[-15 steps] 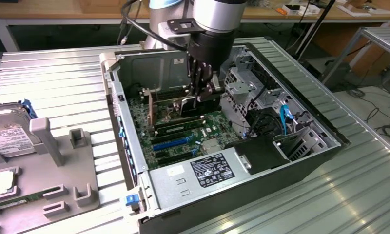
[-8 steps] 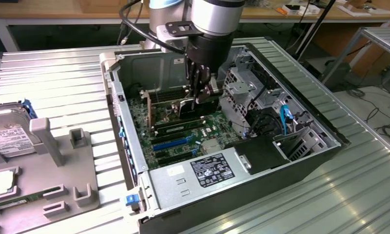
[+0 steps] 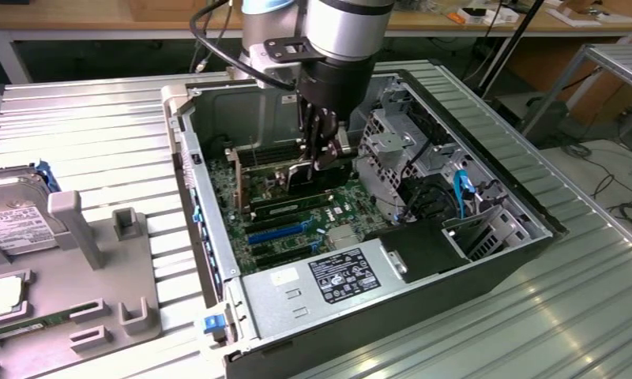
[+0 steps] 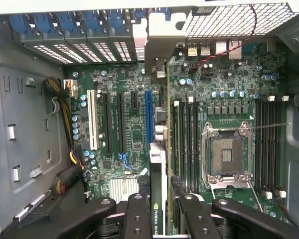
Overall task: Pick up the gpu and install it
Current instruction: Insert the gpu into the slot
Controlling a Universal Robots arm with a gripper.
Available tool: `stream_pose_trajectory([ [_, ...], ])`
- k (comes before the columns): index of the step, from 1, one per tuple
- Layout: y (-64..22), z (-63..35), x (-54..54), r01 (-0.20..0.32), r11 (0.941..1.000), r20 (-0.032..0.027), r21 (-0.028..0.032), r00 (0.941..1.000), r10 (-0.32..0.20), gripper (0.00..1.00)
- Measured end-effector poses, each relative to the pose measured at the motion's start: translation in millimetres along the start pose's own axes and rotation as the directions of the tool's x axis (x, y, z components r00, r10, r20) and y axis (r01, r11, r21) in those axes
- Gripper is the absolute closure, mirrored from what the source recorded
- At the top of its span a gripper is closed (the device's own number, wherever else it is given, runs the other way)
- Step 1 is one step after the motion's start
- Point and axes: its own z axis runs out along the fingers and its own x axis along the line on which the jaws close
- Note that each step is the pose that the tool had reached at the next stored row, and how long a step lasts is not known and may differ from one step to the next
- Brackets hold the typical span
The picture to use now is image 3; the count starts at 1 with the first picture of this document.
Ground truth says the silver hard disk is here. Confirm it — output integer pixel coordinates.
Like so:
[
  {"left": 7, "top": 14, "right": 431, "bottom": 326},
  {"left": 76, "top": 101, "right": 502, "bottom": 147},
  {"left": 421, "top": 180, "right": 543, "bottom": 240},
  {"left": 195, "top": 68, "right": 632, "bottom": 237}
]
[{"left": 0, "top": 165, "right": 68, "bottom": 256}]

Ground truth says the black bag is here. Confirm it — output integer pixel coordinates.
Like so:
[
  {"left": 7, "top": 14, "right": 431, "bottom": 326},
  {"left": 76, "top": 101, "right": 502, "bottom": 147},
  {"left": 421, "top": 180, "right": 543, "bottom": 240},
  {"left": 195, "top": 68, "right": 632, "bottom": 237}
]
[{"left": 493, "top": 92, "right": 570, "bottom": 139}]

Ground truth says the grey parts rack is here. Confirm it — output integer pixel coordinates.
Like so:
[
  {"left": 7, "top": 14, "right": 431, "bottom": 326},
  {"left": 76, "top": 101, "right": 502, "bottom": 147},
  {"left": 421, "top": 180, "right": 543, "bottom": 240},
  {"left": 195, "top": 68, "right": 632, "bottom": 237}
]
[{"left": 0, "top": 189, "right": 164, "bottom": 379}]

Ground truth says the blue SATA wire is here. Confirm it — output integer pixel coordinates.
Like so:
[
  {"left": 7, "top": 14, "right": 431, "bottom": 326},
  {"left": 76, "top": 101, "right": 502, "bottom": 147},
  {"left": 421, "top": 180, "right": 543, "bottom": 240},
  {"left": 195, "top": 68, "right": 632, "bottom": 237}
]
[{"left": 453, "top": 169, "right": 479, "bottom": 220}]

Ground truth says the blue expansion slot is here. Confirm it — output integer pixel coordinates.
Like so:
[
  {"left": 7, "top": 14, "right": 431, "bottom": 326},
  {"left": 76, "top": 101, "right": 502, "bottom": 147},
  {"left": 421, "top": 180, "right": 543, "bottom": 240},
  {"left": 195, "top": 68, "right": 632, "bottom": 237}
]
[{"left": 247, "top": 223, "right": 318, "bottom": 245}]

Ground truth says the green Dell motherboard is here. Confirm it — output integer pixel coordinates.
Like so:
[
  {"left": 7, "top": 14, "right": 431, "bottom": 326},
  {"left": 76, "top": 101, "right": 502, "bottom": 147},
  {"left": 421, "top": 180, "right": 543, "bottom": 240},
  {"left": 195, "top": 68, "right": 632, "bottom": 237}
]
[{"left": 204, "top": 137, "right": 397, "bottom": 277}]

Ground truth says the black power wire bundle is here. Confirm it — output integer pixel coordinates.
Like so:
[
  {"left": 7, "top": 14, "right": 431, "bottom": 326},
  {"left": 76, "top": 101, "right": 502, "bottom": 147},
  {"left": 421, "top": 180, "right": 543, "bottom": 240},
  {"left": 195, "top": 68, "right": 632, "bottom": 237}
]
[{"left": 399, "top": 177, "right": 454, "bottom": 222}]

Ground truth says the black stand pole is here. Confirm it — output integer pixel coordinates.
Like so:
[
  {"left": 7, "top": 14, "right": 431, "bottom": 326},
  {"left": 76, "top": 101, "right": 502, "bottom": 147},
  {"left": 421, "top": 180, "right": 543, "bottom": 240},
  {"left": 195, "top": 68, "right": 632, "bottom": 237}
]
[{"left": 477, "top": 0, "right": 547, "bottom": 96}]

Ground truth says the black expansion slot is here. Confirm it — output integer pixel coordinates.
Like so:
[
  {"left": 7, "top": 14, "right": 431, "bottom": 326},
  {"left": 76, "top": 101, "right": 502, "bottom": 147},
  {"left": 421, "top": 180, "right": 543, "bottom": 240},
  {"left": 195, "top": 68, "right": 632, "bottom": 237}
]
[{"left": 243, "top": 219, "right": 299, "bottom": 235}]

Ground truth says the silver power supply unit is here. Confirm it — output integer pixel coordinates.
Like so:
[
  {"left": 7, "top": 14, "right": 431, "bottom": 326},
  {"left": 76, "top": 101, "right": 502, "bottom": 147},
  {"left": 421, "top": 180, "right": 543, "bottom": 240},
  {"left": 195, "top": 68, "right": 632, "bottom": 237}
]
[{"left": 240, "top": 238, "right": 410, "bottom": 340}]

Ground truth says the silver perforated drive cage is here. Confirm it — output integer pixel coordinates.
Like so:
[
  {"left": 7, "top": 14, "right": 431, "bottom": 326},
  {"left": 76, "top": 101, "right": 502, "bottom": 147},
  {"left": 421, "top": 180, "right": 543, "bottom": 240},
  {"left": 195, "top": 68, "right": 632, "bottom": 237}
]
[{"left": 355, "top": 108, "right": 475, "bottom": 198}]

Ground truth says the black slot with blue latch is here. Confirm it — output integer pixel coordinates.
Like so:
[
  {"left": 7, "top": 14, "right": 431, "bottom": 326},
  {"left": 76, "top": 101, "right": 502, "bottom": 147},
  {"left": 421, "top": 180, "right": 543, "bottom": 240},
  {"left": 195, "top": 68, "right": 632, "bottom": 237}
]
[{"left": 254, "top": 241, "right": 321, "bottom": 270}]

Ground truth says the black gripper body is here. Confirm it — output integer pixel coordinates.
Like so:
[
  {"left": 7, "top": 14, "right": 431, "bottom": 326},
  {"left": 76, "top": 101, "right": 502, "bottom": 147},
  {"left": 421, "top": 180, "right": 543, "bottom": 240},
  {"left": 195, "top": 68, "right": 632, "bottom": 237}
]
[{"left": 294, "top": 57, "right": 377, "bottom": 119}]

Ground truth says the Nvidia Quadro graphics card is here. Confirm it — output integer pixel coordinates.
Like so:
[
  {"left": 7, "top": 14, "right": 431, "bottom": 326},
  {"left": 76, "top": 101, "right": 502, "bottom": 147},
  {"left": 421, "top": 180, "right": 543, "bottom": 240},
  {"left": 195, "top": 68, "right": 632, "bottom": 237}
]
[{"left": 231, "top": 148, "right": 358, "bottom": 216}]

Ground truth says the black RAM slot bank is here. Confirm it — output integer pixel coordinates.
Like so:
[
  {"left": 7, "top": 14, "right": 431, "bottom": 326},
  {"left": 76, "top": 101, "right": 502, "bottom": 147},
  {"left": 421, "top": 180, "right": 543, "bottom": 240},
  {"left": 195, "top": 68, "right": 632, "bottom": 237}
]
[
  {"left": 247, "top": 191, "right": 334, "bottom": 222},
  {"left": 224, "top": 141, "right": 305, "bottom": 167}
]

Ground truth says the wooden desk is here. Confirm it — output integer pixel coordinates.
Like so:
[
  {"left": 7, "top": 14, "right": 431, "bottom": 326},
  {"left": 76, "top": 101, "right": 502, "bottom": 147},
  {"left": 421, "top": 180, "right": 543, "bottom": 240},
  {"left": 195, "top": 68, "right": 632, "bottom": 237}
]
[{"left": 0, "top": 0, "right": 632, "bottom": 40}]

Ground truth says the open black PC case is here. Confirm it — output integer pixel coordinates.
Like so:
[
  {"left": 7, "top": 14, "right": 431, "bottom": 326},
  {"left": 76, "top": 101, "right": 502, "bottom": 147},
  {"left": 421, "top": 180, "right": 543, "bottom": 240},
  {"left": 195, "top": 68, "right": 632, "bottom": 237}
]
[{"left": 160, "top": 69, "right": 570, "bottom": 379}]

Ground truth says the black plastic shroud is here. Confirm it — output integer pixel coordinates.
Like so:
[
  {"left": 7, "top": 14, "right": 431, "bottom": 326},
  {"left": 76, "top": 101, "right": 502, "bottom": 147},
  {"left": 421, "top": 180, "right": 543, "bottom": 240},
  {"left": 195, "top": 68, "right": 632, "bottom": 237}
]
[{"left": 363, "top": 219, "right": 474, "bottom": 283}]

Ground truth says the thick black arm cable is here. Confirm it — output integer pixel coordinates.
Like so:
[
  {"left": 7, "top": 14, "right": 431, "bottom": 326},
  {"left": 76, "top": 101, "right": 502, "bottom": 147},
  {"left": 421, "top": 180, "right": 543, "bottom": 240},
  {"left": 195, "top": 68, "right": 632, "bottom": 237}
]
[{"left": 188, "top": 0, "right": 299, "bottom": 90}]

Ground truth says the white paper stack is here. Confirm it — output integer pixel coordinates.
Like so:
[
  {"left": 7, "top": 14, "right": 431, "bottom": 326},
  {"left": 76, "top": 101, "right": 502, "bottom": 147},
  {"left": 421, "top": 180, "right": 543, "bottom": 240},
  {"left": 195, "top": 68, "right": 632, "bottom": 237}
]
[{"left": 547, "top": 3, "right": 605, "bottom": 27}]

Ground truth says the metal frame table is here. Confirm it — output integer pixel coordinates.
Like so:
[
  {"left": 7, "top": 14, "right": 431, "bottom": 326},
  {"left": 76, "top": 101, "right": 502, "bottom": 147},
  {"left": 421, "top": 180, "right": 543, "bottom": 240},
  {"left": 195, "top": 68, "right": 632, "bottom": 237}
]
[{"left": 521, "top": 43, "right": 632, "bottom": 139}]

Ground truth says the silver disk bay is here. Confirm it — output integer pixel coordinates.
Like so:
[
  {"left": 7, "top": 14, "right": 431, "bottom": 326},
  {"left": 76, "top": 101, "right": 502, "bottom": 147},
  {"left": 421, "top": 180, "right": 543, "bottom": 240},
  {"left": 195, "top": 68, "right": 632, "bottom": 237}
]
[{"left": 441, "top": 205, "right": 539, "bottom": 264}]

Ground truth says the thin grey hanging cable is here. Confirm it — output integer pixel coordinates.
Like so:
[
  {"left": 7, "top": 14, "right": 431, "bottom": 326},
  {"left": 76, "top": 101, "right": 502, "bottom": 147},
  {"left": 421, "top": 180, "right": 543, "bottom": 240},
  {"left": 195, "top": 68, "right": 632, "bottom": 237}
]
[{"left": 195, "top": 0, "right": 231, "bottom": 73}]

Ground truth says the wrist camera with black bracket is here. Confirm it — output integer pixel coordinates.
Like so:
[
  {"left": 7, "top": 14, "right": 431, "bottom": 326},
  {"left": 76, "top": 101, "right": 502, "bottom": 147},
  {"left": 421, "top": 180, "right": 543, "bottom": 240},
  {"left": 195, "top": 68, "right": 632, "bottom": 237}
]
[{"left": 248, "top": 36, "right": 329, "bottom": 91}]

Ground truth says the thin metal locking lever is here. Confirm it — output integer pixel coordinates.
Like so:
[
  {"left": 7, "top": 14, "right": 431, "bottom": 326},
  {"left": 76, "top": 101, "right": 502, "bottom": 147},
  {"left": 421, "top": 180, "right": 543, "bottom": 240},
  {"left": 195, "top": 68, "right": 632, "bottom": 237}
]
[{"left": 247, "top": 135, "right": 263, "bottom": 169}]

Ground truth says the green RAM stick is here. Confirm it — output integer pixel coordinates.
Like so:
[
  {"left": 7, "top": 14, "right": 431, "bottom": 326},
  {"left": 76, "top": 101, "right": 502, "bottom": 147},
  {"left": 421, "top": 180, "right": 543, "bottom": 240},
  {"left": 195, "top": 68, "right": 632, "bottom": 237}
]
[
  {"left": 263, "top": 196, "right": 329, "bottom": 216},
  {"left": 0, "top": 317, "right": 48, "bottom": 340}
]

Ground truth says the silver chipset heatsink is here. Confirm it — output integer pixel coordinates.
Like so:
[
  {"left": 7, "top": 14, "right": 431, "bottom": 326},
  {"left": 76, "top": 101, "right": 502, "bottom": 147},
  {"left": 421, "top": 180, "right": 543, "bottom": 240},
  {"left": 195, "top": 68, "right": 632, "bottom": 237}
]
[{"left": 329, "top": 226, "right": 359, "bottom": 245}]

